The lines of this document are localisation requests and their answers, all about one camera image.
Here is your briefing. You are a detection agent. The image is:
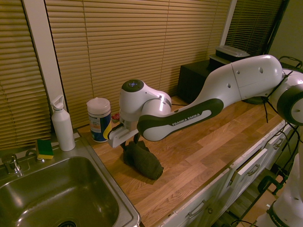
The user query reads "white open drawer front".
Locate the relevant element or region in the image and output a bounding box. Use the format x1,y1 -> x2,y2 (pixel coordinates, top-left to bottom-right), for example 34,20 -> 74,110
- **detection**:
233,148 -> 269,177

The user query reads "dark box under container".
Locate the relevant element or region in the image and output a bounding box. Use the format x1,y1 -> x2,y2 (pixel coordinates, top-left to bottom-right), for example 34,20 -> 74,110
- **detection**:
208,54 -> 234,71

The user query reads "black clamp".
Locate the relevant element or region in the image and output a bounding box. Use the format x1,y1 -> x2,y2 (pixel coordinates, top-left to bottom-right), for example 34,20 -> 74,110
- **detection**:
257,175 -> 288,196

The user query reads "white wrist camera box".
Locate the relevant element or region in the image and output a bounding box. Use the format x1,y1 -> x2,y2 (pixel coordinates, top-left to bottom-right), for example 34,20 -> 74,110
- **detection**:
107,124 -> 126,140

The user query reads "black steel microwave oven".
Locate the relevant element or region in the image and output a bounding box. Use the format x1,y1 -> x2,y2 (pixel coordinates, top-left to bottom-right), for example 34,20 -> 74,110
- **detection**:
177,61 -> 215,105

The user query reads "metal drawer pull handle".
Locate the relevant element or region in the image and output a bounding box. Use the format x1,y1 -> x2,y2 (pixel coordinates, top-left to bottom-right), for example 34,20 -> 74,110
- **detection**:
247,164 -> 261,176

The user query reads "narrow tan window blind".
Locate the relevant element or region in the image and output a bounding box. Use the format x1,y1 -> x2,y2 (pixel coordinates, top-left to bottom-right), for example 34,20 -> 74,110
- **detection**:
0,0 -> 52,150

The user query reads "yellow green sponge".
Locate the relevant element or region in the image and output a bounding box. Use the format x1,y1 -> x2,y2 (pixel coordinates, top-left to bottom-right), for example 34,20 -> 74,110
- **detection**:
36,139 -> 54,161

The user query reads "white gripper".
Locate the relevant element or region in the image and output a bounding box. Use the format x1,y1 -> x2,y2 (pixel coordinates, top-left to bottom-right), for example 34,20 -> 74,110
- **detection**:
108,128 -> 141,152

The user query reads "white water bottle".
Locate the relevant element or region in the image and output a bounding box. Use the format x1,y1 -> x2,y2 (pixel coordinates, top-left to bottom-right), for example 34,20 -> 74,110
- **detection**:
50,94 -> 76,152

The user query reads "clear lidded plastic container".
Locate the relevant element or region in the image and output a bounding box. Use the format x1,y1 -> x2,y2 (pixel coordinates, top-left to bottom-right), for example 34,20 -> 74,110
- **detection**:
214,46 -> 251,59

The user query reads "wipes canister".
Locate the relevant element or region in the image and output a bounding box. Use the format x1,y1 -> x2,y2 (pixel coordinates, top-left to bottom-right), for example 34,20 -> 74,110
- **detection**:
86,96 -> 112,143

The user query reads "chrome sink faucet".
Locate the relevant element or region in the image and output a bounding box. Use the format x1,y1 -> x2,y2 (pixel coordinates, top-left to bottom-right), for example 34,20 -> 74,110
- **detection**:
1,148 -> 36,176

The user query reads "white window frame post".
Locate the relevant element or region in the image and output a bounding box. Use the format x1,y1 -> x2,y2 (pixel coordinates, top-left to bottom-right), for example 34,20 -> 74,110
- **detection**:
22,0 -> 70,114

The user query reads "black stand pole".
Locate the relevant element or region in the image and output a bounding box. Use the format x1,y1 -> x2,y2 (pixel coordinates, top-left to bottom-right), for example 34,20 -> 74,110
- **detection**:
264,0 -> 291,56

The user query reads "stainless steel double sink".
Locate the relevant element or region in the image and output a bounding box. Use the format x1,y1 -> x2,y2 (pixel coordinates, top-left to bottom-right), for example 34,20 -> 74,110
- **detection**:
0,136 -> 142,227

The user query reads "metal cabinet pull handle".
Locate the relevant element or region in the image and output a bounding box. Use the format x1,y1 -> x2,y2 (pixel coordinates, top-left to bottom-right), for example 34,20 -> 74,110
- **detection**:
188,200 -> 207,218
272,137 -> 285,150

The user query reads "dark grey cloth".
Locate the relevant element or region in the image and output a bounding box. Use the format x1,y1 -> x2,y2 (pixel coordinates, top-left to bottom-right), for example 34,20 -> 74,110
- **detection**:
121,140 -> 164,181

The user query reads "wide tan window blind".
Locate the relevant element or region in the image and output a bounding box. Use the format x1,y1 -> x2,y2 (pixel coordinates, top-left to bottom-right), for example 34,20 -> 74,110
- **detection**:
45,0 -> 232,128

